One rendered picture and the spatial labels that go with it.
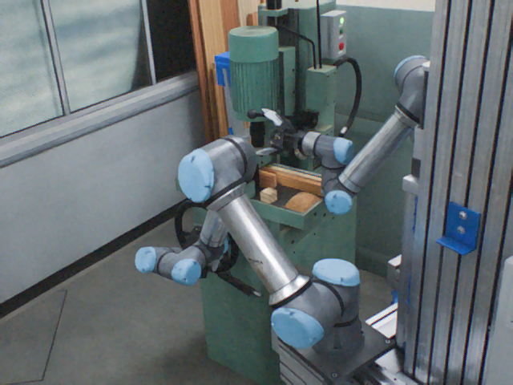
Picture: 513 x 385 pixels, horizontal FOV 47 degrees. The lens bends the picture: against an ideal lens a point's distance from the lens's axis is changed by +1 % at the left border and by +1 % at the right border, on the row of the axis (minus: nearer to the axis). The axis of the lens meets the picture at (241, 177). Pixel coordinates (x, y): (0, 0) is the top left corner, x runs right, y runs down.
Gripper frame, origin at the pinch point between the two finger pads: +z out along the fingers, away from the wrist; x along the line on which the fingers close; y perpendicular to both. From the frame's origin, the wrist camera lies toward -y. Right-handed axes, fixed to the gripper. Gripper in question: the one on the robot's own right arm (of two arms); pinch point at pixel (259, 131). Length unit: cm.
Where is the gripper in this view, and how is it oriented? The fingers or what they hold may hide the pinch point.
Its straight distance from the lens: 200.8
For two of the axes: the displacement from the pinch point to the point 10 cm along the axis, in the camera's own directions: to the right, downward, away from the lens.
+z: -8.0, -2.3, 5.5
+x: -1.5, 9.7, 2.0
